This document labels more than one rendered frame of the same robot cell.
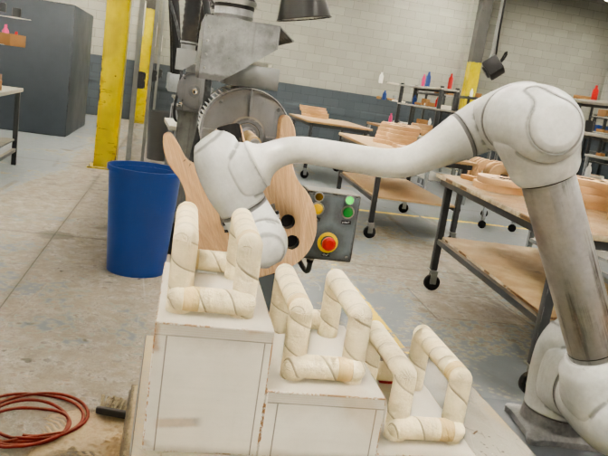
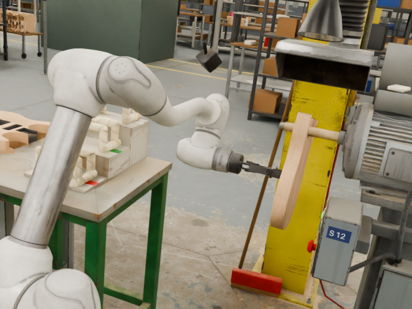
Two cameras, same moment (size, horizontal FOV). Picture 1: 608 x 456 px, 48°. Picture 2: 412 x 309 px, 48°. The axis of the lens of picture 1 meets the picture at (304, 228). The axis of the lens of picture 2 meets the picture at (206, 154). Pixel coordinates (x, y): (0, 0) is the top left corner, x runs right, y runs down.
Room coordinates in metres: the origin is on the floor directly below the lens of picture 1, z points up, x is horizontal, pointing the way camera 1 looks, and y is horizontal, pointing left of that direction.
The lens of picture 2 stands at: (2.23, -1.31, 1.67)
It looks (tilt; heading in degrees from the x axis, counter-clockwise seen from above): 20 degrees down; 120
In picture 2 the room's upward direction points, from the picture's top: 7 degrees clockwise
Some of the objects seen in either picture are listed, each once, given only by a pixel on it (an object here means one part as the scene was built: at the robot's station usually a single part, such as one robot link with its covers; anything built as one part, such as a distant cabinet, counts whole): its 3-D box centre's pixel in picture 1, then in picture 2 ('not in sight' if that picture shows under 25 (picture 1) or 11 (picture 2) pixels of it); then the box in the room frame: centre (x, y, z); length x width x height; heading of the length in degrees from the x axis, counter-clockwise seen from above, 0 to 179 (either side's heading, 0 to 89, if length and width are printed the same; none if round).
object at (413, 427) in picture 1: (426, 428); not in sight; (0.89, -0.21, 0.96); 0.11 x 0.03 x 0.03; 102
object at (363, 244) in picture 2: not in sight; (363, 233); (2.04, 0.03, 1.02); 0.19 x 0.04 x 0.04; 102
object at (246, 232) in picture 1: (245, 231); not in sight; (0.94, 0.08, 1.20); 0.20 x 0.03 x 0.03; 11
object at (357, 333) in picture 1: (355, 347); not in sight; (0.88, -0.09, 1.07); 0.03 x 0.03 x 0.09
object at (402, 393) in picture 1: (399, 405); not in sight; (0.90, -0.17, 0.99); 0.03 x 0.03 x 0.09
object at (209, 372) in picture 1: (205, 348); (111, 137); (0.93, 0.11, 1.02); 0.27 x 0.15 x 0.17; 12
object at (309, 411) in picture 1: (306, 382); (90, 155); (0.96, -0.04, 0.98); 0.27 x 0.16 x 0.09; 12
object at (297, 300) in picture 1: (292, 289); (97, 120); (0.95, 0.00, 1.12); 0.20 x 0.03 x 0.03; 11
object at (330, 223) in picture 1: (311, 226); (359, 250); (2.05, -0.02, 0.99); 0.24 x 0.21 x 0.26; 12
